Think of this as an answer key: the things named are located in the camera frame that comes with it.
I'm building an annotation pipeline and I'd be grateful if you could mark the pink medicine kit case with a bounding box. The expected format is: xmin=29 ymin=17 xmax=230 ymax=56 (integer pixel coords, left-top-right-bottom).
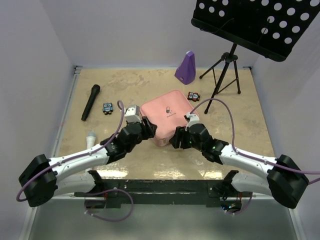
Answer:
xmin=140 ymin=90 xmax=199 ymax=147

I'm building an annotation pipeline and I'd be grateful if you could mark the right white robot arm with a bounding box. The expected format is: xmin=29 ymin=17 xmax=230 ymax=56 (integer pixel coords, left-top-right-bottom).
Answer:
xmin=169 ymin=123 xmax=309 ymax=209

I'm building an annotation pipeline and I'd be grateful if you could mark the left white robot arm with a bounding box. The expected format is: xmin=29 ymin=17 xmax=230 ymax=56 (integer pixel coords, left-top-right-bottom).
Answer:
xmin=16 ymin=116 xmax=158 ymax=207

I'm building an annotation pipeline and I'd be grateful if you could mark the blue owl block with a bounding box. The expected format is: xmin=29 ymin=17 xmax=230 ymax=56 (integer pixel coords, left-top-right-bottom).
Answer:
xmin=102 ymin=102 xmax=114 ymax=115

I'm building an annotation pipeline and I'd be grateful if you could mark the owl pattern block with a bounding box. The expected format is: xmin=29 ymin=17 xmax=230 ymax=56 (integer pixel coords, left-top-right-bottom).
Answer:
xmin=187 ymin=91 xmax=201 ymax=102

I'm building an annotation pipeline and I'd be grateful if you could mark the white tube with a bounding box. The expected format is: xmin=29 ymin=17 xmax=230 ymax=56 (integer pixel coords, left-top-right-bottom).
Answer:
xmin=86 ymin=131 xmax=97 ymax=150

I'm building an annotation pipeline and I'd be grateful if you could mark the black microphone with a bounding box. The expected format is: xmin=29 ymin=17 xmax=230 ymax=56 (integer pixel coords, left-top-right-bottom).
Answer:
xmin=81 ymin=84 xmax=101 ymax=122

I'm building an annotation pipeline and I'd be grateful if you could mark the purple metronome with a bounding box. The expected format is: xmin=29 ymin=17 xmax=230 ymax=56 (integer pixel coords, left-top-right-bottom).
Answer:
xmin=174 ymin=51 xmax=196 ymax=85

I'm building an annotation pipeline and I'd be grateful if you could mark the black music stand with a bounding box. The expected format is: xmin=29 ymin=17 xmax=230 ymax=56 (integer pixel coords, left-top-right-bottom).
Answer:
xmin=191 ymin=0 xmax=320 ymax=103

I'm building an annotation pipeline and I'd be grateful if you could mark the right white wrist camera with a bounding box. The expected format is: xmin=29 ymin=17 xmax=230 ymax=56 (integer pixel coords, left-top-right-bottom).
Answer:
xmin=184 ymin=112 xmax=200 ymax=131

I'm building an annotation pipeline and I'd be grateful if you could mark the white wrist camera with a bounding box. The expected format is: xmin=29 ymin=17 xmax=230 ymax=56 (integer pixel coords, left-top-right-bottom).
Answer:
xmin=124 ymin=105 xmax=142 ymax=123
xmin=184 ymin=112 xmax=200 ymax=131

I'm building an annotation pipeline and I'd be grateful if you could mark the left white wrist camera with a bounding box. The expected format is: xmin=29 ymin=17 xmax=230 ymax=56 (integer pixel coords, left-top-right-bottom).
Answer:
xmin=124 ymin=105 xmax=142 ymax=123

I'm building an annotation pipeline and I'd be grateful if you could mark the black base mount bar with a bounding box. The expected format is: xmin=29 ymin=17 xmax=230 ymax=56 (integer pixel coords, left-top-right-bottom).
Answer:
xmin=74 ymin=179 xmax=250 ymax=208

